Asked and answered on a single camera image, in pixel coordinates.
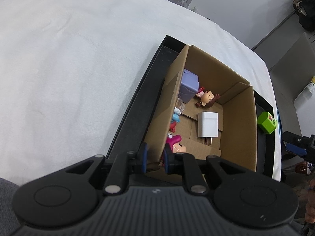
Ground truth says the magenta dinosaur figurine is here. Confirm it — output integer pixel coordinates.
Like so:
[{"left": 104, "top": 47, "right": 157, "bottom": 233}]
[{"left": 166, "top": 133, "right": 187, "bottom": 153}]

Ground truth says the green cube toy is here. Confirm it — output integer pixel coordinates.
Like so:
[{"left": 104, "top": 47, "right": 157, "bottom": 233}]
[{"left": 257, "top": 111, "right": 277, "bottom": 134}]

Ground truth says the red blue small figurine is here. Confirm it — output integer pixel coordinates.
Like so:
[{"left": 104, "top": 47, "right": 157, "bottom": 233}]
[{"left": 169, "top": 107, "right": 181, "bottom": 133}]

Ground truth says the white power adapter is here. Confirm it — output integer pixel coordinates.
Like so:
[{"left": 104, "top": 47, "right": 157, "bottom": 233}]
[{"left": 197, "top": 112, "right": 218, "bottom": 146}]

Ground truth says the brown cardboard box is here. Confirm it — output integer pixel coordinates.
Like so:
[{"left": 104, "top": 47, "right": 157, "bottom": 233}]
[{"left": 144, "top": 45, "right": 257, "bottom": 184}]

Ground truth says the brown hair doll figurine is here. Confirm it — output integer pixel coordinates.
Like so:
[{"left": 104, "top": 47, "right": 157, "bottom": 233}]
[{"left": 195, "top": 87, "right": 221, "bottom": 108}]

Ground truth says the purple cube toy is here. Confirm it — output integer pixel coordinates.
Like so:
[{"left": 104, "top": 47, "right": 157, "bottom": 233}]
[{"left": 178, "top": 69, "right": 199, "bottom": 103}]

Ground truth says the right hand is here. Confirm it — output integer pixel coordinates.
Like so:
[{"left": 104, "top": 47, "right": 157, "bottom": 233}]
[{"left": 305, "top": 179, "right": 315, "bottom": 224}]

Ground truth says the black tray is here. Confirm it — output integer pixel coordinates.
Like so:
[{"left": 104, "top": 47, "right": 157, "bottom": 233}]
[{"left": 108, "top": 36, "right": 274, "bottom": 177}]

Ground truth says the white bottle yellow cap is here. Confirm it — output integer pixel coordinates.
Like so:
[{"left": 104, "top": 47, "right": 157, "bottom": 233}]
[{"left": 294, "top": 76, "right": 315, "bottom": 111}]

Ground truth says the white table cloth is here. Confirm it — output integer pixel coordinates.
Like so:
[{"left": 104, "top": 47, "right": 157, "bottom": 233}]
[{"left": 1, "top": 0, "right": 276, "bottom": 185}]

